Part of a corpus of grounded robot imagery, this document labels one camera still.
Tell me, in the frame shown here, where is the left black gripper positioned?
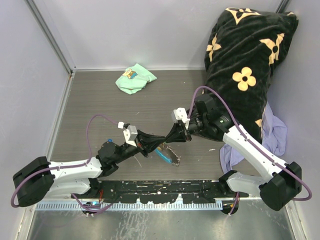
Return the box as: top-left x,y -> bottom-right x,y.
114,129 -> 166,164

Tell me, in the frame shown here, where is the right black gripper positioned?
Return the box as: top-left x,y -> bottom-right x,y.
165,115 -> 208,144

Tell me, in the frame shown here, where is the blue handled key ring organizer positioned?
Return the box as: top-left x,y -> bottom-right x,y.
155,143 -> 181,167

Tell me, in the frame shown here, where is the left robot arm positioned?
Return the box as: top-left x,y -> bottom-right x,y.
11,129 -> 166,208

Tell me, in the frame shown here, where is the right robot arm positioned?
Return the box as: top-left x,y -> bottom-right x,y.
166,94 -> 302,211

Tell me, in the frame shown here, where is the mint green cloth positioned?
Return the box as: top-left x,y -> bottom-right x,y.
115,63 -> 157,95

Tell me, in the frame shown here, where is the lavender cloth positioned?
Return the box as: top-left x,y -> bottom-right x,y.
219,102 -> 288,174

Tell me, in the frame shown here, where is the black floral blanket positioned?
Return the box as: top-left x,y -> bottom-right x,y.
204,7 -> 299,142

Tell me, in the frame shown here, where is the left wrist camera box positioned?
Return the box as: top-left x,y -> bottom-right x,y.
123,125 -> 138,147

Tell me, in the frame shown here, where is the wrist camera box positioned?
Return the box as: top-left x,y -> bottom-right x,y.
123,125 -> 138,147
171,107 -> 190,126

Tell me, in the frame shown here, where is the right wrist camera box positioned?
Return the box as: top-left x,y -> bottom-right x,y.
171,107 -> 190,126

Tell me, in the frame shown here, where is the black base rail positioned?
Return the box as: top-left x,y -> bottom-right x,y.
76,180 -> 236,204

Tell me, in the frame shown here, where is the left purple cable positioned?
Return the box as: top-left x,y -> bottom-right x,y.
10,114 -> 121,216

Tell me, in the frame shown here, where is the purple cable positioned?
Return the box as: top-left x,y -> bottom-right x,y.
187,86 -> 313,216
10,114 -> 121,216

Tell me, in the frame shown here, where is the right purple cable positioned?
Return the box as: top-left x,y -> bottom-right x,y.
187,86 -> 313,216

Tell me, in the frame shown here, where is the aluminium corner post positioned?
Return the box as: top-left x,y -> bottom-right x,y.
25,0 -> 77,75

